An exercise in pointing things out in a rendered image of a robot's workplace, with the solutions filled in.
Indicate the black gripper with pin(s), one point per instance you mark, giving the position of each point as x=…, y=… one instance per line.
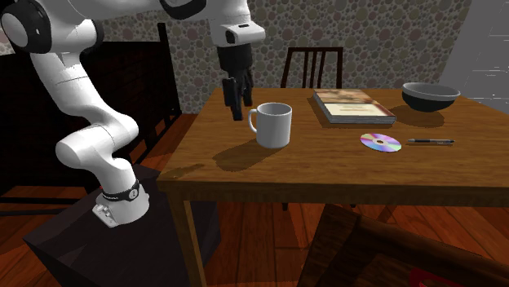
x=235, y=59

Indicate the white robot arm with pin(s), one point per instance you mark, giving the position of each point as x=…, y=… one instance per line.
x=83, y=99

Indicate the white mug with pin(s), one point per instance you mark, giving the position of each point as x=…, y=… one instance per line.
x=273, y=127

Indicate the dark slatted wooden chair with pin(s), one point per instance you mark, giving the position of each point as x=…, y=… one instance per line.
x=337, y=67

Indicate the wooden table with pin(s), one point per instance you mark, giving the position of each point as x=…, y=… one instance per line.
x=318, y=171

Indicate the thick book with brown cover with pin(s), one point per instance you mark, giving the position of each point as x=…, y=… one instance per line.
x=350, y=104

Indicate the shiny compact disc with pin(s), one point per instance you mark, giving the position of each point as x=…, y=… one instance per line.
x=387, y=144

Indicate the black bowl with grey inside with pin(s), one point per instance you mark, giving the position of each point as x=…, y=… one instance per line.
x=429, y=101

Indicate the black pen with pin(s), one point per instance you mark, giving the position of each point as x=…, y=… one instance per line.
x=431, y=141

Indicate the dark robot stand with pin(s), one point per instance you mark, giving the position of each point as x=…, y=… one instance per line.
x=119, y=254

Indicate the dark wooden chair, red seat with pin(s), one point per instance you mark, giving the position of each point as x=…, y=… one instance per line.
x=381, y=254

